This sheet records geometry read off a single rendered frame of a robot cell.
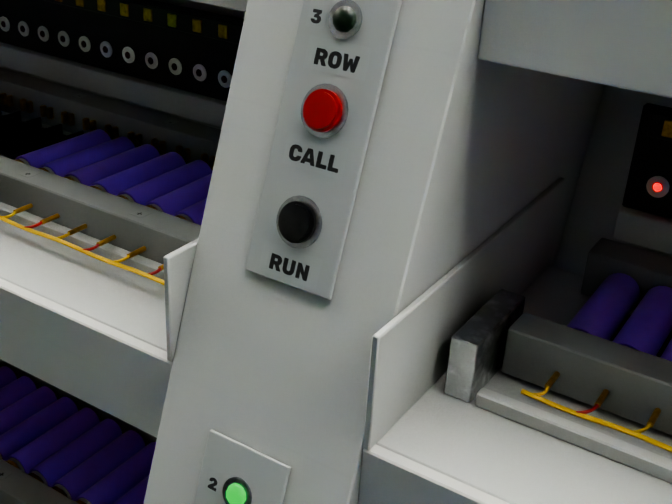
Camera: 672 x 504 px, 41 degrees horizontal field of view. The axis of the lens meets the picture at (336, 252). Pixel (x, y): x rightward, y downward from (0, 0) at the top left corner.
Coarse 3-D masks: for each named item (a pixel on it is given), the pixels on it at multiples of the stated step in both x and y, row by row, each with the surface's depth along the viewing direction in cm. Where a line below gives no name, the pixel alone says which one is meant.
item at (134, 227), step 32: (0, 160) 51; (0, 192) 50; (32, 192) 48; (64, 192) 47; (96, 192) 48; (64, 224) 48; (96, 224) 46; (128, 224) 45; (160, 224) 45; (192, 224) 45; (96, 256) 45; (128, 256) 44; (160, 256) 45
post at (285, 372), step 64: (256, 0) 35; (448, 0) 31; (256, 64) 35; (448, 64) 32; (256, 128) 36; (384, 128) 33; (448, 128) 32; (512, 128) 38; (576, 128) 46; (256, 192) 36; (384, 192) 33; (448, 192) 34; (512, 192) 40; (384, 256) 33; (448, 256) 36; (192, 320) 38; (256, 320) 36; (320, 320) 35; (384, 320) 33; (192, 384) 38; (256, 384) 36; (320, 384) 35; (192, 448) 38; (256, 448) 36; (320, 448) 35
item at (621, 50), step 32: (512, 0) 31; (544, 0) 30; (576, 0) 30; (608, 0) 29; (640, 0) 29; (512, 32) 31; (544, 32) 31; (576, 32) 30; (608, 32) 30; (640, 32) 29; (512, 64) 32; (544, 64) 31; (576, 64) 31; (608, 64) 30; (640, 64) 30
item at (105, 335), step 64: (0, 64) 67; (64, 64) 63; (0, 256) 46; (64, 256) 46; (192, 256) 37; (0, 320) 44; (64, 320) 41; (128, 320) 41; (64, 384) 43; (128, 384) 40
